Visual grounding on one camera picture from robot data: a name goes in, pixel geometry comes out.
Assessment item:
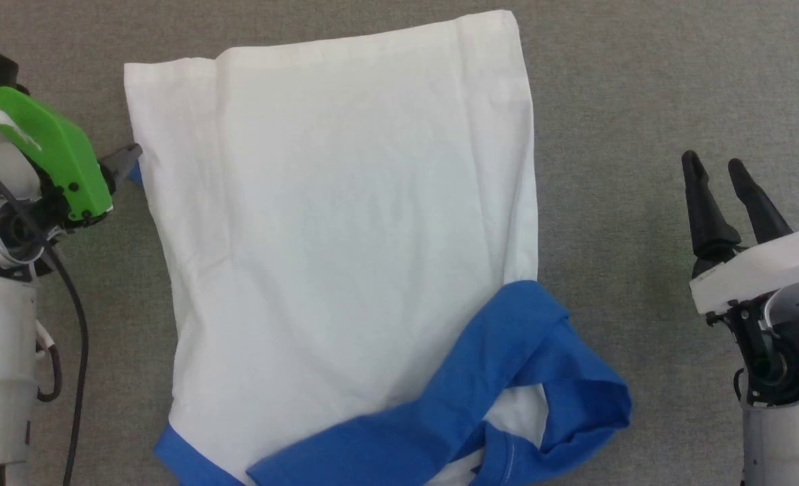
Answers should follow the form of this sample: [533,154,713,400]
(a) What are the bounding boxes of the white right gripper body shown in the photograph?
[688,228,799,317]

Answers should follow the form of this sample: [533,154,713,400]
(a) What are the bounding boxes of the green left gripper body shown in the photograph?
[0,86,115,225]

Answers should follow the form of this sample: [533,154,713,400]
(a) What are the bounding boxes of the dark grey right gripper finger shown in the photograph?
[682,151,742,263]
[727,158,794,246]

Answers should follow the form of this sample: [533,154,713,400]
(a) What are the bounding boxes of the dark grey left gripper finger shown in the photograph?
[100,143,142,171]
[106,161,138,196]

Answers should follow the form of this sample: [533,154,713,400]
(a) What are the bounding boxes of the white T-shirt with blue sleeves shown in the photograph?
[124,9,633,486]

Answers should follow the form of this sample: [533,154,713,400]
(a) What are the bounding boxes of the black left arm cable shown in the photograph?
[0,145,90,486]

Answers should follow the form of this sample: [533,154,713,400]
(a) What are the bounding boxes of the short black cable loop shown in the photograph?
[35,324,63,404]

